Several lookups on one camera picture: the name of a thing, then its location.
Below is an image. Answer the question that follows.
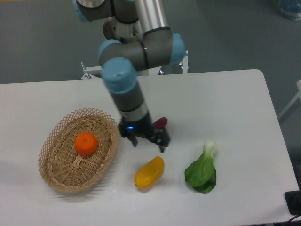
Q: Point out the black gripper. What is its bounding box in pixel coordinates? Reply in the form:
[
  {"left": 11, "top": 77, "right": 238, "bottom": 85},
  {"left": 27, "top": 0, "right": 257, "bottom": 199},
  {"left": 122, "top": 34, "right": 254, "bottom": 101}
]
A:
[{"left": 118, "top": 112, "right": 170, "bottom": 153}]

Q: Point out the woven wicker basket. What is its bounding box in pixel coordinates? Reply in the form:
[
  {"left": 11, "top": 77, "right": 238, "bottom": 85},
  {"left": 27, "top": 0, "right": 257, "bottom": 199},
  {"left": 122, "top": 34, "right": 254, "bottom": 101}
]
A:
[{"left": 38, "top": 108, "right": 119, "bottom": 193}]

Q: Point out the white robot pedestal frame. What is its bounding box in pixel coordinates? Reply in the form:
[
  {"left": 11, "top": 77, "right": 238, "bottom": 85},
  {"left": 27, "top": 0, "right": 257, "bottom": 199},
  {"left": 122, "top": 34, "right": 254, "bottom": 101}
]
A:
[{"left": 81, "top": 18, "right": 190, "bottom": 80}]

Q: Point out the green bok choy leaf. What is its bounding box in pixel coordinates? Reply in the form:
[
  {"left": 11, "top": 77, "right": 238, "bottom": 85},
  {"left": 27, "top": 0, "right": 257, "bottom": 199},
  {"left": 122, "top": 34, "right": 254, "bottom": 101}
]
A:
[{"left": 184, "top": 141, "right": 218, "bottom": 194}]

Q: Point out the purple sweet potato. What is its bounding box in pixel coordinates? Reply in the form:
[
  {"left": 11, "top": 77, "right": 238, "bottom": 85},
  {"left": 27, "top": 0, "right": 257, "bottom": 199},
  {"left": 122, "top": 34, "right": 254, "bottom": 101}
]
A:
[{"left": 153, "top": 117, "right": 168, "bottom": 129}]

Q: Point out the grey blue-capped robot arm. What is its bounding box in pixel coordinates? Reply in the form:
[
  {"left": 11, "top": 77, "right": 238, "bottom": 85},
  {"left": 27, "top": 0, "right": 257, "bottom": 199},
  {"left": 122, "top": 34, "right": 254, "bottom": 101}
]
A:
[{"left": 73, "top": 0, "right": 186, "bottom": 152}]

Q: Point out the blue object top right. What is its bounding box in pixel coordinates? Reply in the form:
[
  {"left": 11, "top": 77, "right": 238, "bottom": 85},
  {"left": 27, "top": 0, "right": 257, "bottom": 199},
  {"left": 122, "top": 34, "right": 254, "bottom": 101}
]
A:
[{"left": 278, "top": 0, "right": 301, "bottom": 21}]

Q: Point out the yellow mango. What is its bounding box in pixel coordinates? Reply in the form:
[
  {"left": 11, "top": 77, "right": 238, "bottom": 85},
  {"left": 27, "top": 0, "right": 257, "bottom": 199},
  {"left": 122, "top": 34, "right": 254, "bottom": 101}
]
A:
[{"left": 134, "top": 156, "right": 165, "bottom": 190}]

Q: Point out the white frame right edge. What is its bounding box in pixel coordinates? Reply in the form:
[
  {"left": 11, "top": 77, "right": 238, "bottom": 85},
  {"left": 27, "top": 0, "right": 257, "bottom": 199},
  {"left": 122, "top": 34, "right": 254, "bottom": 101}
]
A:
[{"left": 277, "top": 80, "right": 301, "bottom": 124}]

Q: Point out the orange fruit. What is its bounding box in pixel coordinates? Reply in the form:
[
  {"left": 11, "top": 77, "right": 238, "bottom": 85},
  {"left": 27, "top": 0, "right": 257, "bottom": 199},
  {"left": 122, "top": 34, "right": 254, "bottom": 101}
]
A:
[{"left": 74, "top": 132, "right": 98, "bottom": 155}]

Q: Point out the black device at table corner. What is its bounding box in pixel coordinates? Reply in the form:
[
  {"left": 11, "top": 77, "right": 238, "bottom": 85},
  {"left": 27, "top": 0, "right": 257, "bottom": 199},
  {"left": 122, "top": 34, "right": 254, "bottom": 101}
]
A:
[{"left": 284, "top": 190, "right": 301, "bottom": 215}]

